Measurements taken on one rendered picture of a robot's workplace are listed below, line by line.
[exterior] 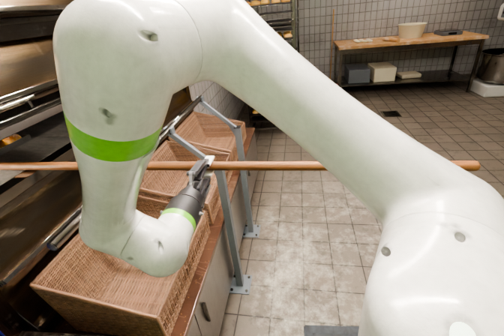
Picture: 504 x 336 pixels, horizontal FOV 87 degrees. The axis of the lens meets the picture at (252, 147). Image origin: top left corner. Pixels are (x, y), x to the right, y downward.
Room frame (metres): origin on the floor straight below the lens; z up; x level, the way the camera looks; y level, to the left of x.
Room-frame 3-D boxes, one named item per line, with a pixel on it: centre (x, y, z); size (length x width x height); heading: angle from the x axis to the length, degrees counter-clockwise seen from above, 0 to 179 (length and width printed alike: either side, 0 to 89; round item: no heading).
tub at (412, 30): (4.85, -2.94, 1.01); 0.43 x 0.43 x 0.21
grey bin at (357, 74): (4.94, -2.10, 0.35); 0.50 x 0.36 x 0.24; 168
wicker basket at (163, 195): (1.47, 0.44, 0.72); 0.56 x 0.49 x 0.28; 169
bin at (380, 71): (4.86, -2.51, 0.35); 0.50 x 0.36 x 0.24; 170
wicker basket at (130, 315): (0.88, 0.57, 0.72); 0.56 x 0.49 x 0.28; 168
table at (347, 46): (4.80, -2.78, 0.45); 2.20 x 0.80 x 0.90; 78
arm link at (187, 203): (0.54, 0.20, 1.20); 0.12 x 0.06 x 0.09; 78
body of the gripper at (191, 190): (0.61, 0.18, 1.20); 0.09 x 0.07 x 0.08; 168
